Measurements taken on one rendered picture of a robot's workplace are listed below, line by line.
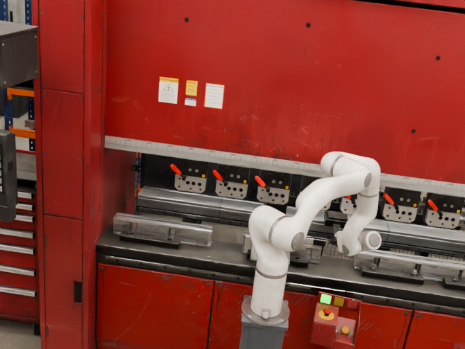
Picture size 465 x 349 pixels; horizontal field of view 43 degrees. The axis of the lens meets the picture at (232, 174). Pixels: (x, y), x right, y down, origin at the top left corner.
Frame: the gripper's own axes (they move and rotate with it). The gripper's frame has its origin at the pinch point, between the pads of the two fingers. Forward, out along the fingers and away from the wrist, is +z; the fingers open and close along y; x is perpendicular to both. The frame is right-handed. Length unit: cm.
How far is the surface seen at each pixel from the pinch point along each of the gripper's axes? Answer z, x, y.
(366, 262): -0.8, -16.6, -11.6
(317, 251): 8.7, 4.8, -4.1
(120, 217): 51, 91, 23
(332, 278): 0.3, 3.2, -16.9
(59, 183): 31, 122, 40
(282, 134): -11, 28, 52
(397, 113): -40, -14, 54
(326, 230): 26.0, -13.2, 5.1
